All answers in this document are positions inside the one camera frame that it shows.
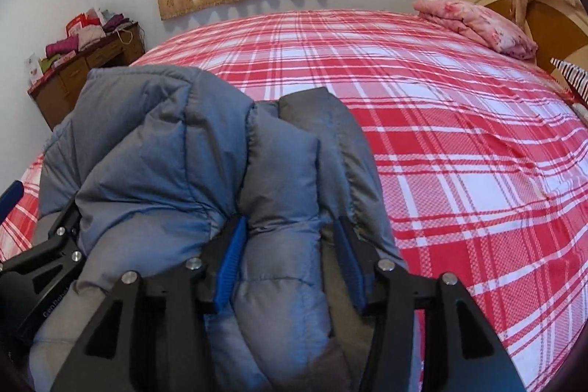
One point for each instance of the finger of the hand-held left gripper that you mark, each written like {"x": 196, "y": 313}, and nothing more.
{"x": 10, "y": 197}
{"x": 64, "y": 245}

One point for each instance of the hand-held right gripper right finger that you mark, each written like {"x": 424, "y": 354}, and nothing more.
{"x": 350, "y": 265}

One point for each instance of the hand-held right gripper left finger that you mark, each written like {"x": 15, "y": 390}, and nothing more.
{"x": 229, "y": 263}

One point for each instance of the grey puffer jacket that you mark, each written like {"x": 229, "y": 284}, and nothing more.
{"x": 161, "y": 153}

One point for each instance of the pile of folded clothes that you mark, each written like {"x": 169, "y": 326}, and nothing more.
{"x": 87, "y": 36}

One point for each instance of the wooden cabinet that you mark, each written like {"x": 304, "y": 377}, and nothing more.
{"x": 69, "y": 79}

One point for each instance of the red plaid bed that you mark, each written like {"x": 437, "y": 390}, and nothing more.
{"x": 459, "y": 167}

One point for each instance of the pink floral folded quilt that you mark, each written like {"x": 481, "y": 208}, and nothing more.
{"x": 482, "y": 24}

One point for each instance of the striped pillow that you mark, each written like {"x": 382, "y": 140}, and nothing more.
{"x": 576, "y": 77}

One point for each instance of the wooden headboard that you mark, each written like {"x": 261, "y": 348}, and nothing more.
{"x": 546, "y": 24}

